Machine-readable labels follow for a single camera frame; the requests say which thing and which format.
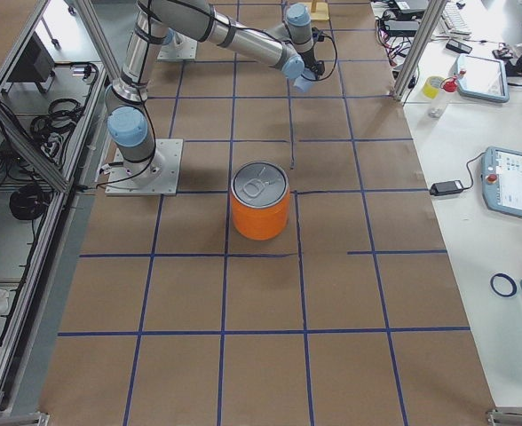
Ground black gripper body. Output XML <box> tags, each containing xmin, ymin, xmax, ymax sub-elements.
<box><xmin>304</xmin><ymin>48</ymin><xmax>325</xmax><ymax>81</ymax></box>

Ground light blue plastic cup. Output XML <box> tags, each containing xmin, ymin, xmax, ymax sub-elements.
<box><xmin>293</xmin><ymin>68</ymin><xmax>317</xmax><ymax>93</ymax></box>

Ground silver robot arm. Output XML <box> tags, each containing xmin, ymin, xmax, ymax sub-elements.
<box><xmin>99</xmin><ymin>1</ymin><xmax>335</xmax><ymax>195</ymax></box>

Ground wooden cup rack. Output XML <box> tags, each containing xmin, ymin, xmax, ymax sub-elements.
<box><xmin>307</xmin><ymin>0</ymin><xmax>329</xmax><ymax>21</ymax></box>

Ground yellow tape roll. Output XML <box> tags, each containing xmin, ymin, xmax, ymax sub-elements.
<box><xmin>422</xmin><ymin>75</ymin><xmax>445</xmax><ymax>99</ymax></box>

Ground red capped squeeze bottle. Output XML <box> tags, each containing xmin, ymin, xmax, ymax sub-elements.
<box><xmin>428</xmin><ymin>69</ymin><xmax>466</xmax><ymax>119</ymax></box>

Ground black smartphone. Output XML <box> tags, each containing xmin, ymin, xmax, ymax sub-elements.
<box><xmin>445</xmin><ymin>39</ymin><xmax>472</xmax><ymax>54</ymax></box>

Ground orange can with grey lid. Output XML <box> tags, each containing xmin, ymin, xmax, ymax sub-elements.
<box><xmin>230</xmin><ymin>161</ymin><xmax>290</xmax><ymax>241</ymax></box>

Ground far blue teach pendant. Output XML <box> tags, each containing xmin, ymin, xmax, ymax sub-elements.
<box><xmin>455</xmin><ymin>53</ymin><xmax>510</xmax><ymax>103</ymax></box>

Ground blue teach pendant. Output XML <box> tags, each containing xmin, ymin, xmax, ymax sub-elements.
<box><xmin>481</xmin><ymin>146</ymin><xmax>522</xmax><ymax>217</ymax></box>
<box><xmin>455</xmin><ymin>53</ymin><xmax>510</xmax><ymax>103</ymax></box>

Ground small black power adapter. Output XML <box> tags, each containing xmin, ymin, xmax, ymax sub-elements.
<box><xmin>429</xmin><ymin>180</ymin><xmax>464</xmax><ymax>196</ymax></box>

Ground near blue teach pendant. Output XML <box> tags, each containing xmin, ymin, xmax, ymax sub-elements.
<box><xmin>481</xmin><ymin>146</ymin><xmax>522</xmax><ymax>217</ymax></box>

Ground aluminium frame post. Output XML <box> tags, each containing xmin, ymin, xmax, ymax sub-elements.
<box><xmin>391</xmin><ymin>0</ymin><xmax>447</xmax><ymax>101</ymax></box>

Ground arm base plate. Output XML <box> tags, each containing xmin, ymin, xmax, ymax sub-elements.
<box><xmin>157</xmin><ymin>34</ymin><xmax>197</xmax><ymax>62</ymax></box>
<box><xmin>105</xmin><ymin>138</ymin><xmax>183</xmax><ymax>196</ymax></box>

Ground blue tape ring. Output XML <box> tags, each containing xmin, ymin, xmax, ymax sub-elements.
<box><xmin>490</xmin><ymin>273</ymin><xmax>518</xmax><ymax>298</ymax></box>

